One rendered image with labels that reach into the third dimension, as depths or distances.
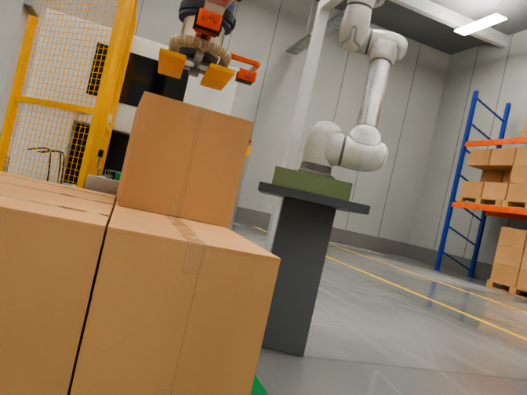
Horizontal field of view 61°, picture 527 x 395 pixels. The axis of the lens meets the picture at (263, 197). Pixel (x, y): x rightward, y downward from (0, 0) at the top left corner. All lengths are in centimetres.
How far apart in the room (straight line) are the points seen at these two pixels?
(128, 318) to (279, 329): 123
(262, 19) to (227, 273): 1146
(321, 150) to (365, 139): 21
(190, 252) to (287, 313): 120
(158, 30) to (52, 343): 1084
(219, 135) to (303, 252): 76
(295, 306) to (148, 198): 92
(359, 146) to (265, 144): 965
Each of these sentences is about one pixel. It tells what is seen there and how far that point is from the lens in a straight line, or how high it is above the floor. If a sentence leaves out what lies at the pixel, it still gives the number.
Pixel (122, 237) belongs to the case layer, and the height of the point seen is 53.
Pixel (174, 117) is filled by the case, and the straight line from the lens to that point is 160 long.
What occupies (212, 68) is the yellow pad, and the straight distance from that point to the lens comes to 177.
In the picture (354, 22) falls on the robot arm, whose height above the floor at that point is 142.
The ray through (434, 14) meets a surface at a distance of 1222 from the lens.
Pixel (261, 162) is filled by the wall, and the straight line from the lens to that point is 1171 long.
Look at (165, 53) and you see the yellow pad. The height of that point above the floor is 112.
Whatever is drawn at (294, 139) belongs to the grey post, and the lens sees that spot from 543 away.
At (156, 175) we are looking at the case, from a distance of 159.
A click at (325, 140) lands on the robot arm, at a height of 101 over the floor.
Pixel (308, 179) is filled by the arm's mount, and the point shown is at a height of 81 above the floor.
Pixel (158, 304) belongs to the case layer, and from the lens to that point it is 103.
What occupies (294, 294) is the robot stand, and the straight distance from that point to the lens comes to 213.
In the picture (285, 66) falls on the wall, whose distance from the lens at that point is 1224.
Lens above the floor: 66
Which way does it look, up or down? 1 degrees up
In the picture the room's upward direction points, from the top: 13 degrees clockwise
